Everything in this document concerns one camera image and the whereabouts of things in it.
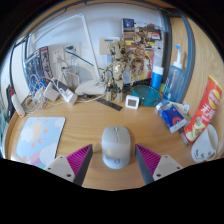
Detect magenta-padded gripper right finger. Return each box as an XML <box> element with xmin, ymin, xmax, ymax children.
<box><xmin>134</xmin><ymin>143</ymin><xmax>184</xmax><ymax>185</ymax></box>

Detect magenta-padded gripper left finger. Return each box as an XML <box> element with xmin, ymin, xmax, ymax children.
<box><xmin>44</xmin><ymin>143</ymin><xmax>94</xmax><ymax>187</ymax></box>

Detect grey white computer mouse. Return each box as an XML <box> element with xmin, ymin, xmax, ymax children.
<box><xmin>100</xmin><ymin>125</ymin><xmax>132</xmax><ymax>170</ymax></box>

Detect pastel sun cloud mouse pad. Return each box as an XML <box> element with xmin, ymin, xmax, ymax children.
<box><xmin>15</xmin><ymin>116</ymin><xmax>67</xmax><ymax>168</ymax></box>

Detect white cup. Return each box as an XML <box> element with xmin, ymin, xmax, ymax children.
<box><xmin>190</xmin><ymin>123</ymin><xmax>219</xmax><ymax>164</ymax></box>

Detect blue white tissue packet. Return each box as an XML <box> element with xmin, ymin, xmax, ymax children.
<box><xmin>155</xmin><ymin>99</ymin><xmax>189</xmax><ymax>134</ymax></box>

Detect red yellow chips can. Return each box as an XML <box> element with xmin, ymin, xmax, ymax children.
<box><xmin>182</xmin><ymin>74</ymin><xmax>224</xmax><ymax>145</ymax></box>

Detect teal blanket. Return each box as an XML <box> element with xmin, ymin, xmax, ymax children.
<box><xmin>0</xmin><ymin>109</ymin><xmax>9</xmax><ymax>158</ymax></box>

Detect white power strip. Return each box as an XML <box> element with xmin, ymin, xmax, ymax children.
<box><xmin>60</xmin><ymin>88</ymin><xmax>78</xmax><ymax>105</ymax></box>

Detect small white square clock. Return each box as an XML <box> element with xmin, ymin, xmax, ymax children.
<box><xmin>125</xmin><ymin>94</ymin><xmax>140</xmax><ymax>110</ymax></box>

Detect teal round dish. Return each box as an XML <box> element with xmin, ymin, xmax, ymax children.
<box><xmin>130</xmin><ymin>84</ymin><xmax>162</xmax><ymax>108</ymax></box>

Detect small white charger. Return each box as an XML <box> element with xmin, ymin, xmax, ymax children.
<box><xmin>33</xmin><ymin>89</ymin><xmax>45</xmax><ymax>103</ymax></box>

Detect large white power adapter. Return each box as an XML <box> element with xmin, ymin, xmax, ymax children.
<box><xmin>43</xmin><ymin>81</ymin><xmax>61</xmax><ymax>102</ymax></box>

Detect black ruler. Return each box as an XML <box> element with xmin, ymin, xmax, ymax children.
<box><xmin>96</xmin><ymin>97</ymin><xmax>123</xmax><ymax>112</ymax></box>

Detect black power adapter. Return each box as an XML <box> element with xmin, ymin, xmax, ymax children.
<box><xmin>53</xmin><ymin>79</ymin><xmax>69</xmax><ymax>93</ymax></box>

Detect blue spray bottle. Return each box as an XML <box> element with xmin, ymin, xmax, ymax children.
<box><xmin>163</xmin><ymin>43</ymin><xmax>186</xmax><ymax>103</ymax></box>

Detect blue white-capped can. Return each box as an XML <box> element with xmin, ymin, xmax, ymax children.
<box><xmin>150</xmin><ymin>64</ymin><xmax>165</xmax><ymax>92</ymax></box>

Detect steel cup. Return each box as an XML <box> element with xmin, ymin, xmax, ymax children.
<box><xmin>66</xmin><ymin>64</ymin><xmax>81</xmax><ymax>89</ymax></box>

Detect brown tree creature figure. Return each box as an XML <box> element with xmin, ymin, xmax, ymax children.
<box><xmin>104</xmin><ymin>39</ymin><xmax>131</xmax><ymax>104</ymax></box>

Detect printed figure packaging box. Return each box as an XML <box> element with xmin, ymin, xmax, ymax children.
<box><xmin>121</xmin><ymin>18</ymin><xmax>164</xmax><ymax>88</ymax></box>

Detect white wall socket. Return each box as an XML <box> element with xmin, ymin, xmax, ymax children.
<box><xmin>51</xmin><ymin>46</ymin><xmax>66</xmax><ymax>64</ymax></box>

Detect green plug with cable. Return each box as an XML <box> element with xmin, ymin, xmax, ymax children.
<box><xmin>64</xmin><ymin>45</ymin><xmax>101</xmax><ymax>70</ymax></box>

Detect beige wall card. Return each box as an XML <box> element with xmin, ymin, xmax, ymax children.
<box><xmin>99</xmin><ymin>36</ymin><xmax>120</xmax><ymax>56</ymax></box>

